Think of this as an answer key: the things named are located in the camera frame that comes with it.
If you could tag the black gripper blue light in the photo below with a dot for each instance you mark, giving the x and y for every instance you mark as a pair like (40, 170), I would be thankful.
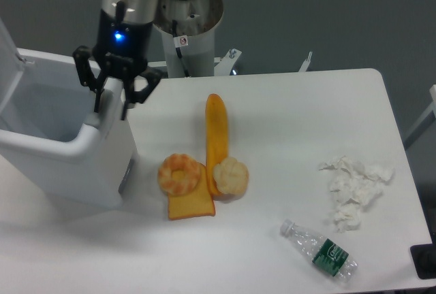
(121, 53)

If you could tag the white plastic trash can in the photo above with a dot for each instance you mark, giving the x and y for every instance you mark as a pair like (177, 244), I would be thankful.
(51, 132)

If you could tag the ring doughnut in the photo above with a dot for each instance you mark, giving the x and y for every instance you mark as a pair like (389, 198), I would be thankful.
(179, 174)

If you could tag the long orange baguette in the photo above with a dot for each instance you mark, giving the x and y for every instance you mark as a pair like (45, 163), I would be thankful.
(217, 138)

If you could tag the orange toast slice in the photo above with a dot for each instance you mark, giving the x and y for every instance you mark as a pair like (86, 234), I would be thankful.
(197, 203)

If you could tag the pale knotted bread roll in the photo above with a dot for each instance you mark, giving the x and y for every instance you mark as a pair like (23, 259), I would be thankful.
(231, 176)

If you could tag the crumpled white tissue paper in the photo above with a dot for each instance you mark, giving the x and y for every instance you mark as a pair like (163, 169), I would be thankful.
(354, 187)

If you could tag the clear plastic water bottle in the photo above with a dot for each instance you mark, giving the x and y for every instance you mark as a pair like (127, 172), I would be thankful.
(326, 255)

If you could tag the black device at table edge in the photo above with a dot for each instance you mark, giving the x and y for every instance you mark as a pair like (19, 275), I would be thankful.
(424, 260)

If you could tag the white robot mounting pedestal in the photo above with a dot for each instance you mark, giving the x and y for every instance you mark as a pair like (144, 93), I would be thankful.
(187, 29)

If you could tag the white frame leg right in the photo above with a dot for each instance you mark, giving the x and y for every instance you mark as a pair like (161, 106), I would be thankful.
(422, 123)

